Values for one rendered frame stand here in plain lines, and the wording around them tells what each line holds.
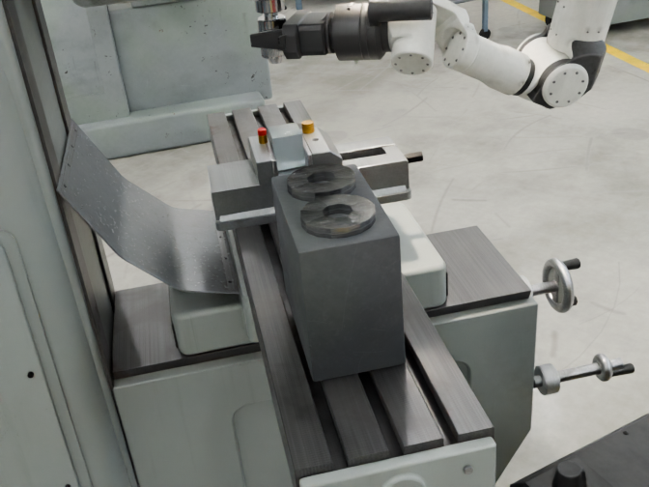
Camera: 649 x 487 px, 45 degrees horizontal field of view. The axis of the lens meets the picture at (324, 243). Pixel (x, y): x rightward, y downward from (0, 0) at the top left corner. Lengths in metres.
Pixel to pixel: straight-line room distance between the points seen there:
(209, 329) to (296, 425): 0.48
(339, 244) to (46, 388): 0.63
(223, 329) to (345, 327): 0.46
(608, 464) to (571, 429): 0.93
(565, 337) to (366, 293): 1.78
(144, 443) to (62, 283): 0.38
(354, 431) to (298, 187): 0.31
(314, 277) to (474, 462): 0.27
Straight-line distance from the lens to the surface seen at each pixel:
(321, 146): 1.36
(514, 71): 1.33
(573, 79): 1.35
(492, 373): 1.58
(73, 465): 1.46
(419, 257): 1.44
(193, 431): 1.50
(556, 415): 2.37
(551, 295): 1.75
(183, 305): 1.38
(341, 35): 1.25
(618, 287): 2.94
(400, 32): 1.24
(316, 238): 0.91
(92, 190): 1.36
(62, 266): 1.27
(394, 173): 1.39
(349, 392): 0.97
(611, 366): 1.69
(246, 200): 1.35
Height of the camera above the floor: 1.56
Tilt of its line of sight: 29 degrees down
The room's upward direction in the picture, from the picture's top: 6 degrees counter-clockwise
